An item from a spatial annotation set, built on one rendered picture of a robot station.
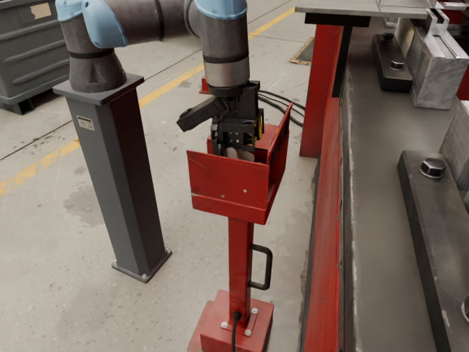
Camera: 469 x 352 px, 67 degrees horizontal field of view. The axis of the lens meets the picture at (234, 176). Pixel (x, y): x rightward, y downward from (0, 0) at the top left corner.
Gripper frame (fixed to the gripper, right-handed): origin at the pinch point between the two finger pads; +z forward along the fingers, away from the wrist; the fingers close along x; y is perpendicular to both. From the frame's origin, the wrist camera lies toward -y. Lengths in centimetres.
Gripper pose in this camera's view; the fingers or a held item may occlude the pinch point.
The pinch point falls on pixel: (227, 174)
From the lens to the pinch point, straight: 72.3
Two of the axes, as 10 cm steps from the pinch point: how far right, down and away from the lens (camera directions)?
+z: 0.8, 8.1, 5.8
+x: 3.2, -5.8, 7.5
